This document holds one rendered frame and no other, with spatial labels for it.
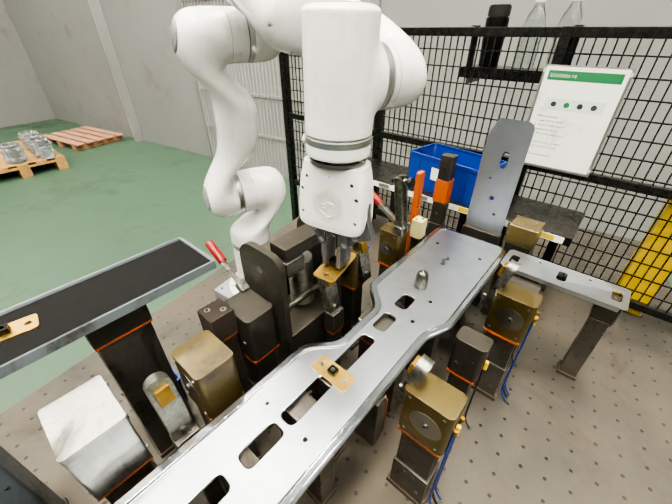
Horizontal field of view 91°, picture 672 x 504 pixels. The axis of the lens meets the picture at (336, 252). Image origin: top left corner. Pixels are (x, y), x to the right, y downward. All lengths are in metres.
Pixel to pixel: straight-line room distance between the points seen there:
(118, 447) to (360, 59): 0.58
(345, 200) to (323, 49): 0.17
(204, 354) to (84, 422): 0.18
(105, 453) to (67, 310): 0.24
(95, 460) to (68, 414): 0.07
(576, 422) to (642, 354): 0.40
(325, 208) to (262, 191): 0.52
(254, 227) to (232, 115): 0.34
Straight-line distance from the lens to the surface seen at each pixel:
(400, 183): 0.91
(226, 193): 0.93
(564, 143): 1.34
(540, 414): 1.11
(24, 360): 0.65
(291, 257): 0.66
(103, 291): 0.71
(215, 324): 0.66
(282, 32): 0.52
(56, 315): 0.70
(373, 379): 0.66
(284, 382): 0.66
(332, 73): 0.39
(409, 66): 0.44
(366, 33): 0.39
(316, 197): 0.46
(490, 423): 1.04
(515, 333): 0.89
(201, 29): 0.78
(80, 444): 0.58
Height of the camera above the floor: 1.54
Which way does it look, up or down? 34 degrees down
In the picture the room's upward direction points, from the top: straight up
